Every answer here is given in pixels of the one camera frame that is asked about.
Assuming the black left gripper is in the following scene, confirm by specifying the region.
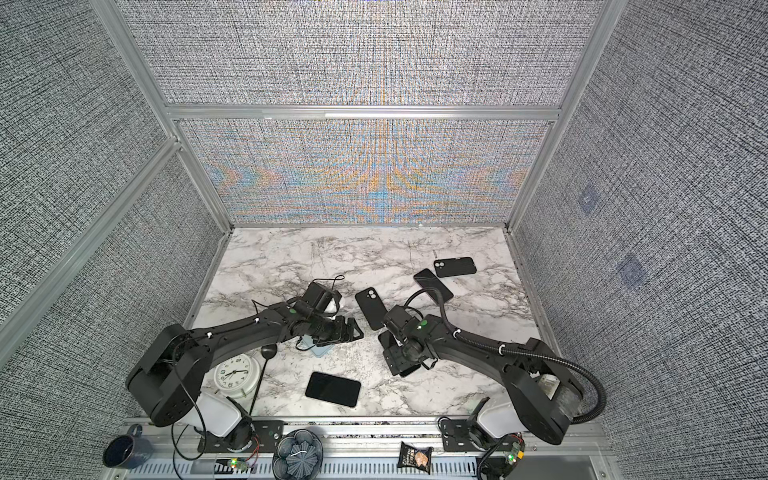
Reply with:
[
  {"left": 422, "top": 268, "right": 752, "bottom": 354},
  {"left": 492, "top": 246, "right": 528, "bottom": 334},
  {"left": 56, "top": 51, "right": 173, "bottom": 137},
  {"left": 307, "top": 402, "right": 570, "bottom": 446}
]
[{"left": 309, "top": 315, "right": 366, "bottom": 347}]

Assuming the black phone case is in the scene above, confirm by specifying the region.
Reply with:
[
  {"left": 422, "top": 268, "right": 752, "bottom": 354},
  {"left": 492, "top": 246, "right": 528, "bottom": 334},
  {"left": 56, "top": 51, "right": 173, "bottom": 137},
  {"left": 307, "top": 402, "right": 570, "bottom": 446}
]
[
  {"left": 433, "top": 257, "right": 477, "bottom": 278},
  {"left": 355, "top": 287, "right": 387, "bottom": 331}
]

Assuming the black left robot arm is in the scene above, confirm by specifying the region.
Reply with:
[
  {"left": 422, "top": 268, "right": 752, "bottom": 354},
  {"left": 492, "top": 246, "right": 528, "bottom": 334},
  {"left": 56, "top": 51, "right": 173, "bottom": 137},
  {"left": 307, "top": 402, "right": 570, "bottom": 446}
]
[{"left": 126, "top": 299, "right": 364, "bottom": 427}]

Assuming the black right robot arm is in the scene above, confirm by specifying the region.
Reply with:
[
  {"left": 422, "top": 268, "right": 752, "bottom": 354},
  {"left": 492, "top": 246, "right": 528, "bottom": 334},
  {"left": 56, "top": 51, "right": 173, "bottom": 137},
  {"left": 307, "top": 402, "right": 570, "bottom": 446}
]
[{"left": 382, "top": 306, "right": 585, "bottom": 445}]

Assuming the light blue phone case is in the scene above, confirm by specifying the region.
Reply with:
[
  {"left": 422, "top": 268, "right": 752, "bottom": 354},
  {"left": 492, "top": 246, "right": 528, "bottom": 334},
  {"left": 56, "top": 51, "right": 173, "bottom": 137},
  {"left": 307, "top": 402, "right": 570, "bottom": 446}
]
[{"left": 296, "top": 335, "right": 333, "bottom": 358}]

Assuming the black snack packet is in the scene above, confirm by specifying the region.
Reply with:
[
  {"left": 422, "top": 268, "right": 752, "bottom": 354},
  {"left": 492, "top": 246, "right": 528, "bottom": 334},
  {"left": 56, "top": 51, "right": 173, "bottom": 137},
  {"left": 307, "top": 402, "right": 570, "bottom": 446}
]
[{"left": 397, "top": 442, "right": 434, "bottom": 475}]

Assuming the white analog alarm clock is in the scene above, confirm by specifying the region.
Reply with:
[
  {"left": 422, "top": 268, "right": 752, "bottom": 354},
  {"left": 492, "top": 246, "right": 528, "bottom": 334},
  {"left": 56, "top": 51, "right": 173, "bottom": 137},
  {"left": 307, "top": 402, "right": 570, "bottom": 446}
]
[{"left": 213, "top": 354, "right": 261, "bottom": 399}]

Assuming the dark blue mug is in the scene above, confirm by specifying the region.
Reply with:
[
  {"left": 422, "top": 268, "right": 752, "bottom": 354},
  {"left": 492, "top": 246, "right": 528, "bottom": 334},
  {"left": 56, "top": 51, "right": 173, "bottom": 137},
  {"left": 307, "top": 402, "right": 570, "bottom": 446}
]
[{"left": 102, "top": 424, "right": 154, "bottom": 470}]

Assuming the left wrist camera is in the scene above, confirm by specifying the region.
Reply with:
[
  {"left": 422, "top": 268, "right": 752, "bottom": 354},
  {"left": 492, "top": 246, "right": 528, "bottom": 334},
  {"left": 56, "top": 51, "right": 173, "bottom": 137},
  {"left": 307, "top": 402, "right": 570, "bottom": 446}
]
[{"left": 302, "top": 281, "right": 342, "bottom": 314}]

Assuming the black corrugated right cable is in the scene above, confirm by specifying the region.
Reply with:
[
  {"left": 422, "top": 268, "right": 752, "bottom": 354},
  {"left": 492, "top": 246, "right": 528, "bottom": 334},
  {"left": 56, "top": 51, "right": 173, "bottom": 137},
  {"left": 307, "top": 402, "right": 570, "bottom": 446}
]
[{"left": 403, "top": 287, "right": 607, "bottom": 426}]

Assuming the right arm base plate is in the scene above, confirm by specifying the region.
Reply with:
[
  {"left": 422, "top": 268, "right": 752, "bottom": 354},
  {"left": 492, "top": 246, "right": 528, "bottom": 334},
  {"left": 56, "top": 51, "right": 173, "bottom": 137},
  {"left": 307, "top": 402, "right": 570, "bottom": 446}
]
[{"left": 437, "top": 417, "right": 480, "bottom": 453}]

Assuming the aluminium front rail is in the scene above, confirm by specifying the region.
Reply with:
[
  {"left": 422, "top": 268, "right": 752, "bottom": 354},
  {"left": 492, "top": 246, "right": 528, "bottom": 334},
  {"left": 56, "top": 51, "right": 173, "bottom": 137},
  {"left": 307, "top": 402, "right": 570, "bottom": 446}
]
[{"left": 98, "top": 416, "right": 623, "bottom": 479}]

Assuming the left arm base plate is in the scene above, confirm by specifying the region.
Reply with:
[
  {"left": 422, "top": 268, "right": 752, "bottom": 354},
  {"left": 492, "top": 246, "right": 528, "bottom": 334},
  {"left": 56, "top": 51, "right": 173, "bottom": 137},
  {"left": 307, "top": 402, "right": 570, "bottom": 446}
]
[{"left": 197, "top": 420, "right": 285, "bottom": 454}]

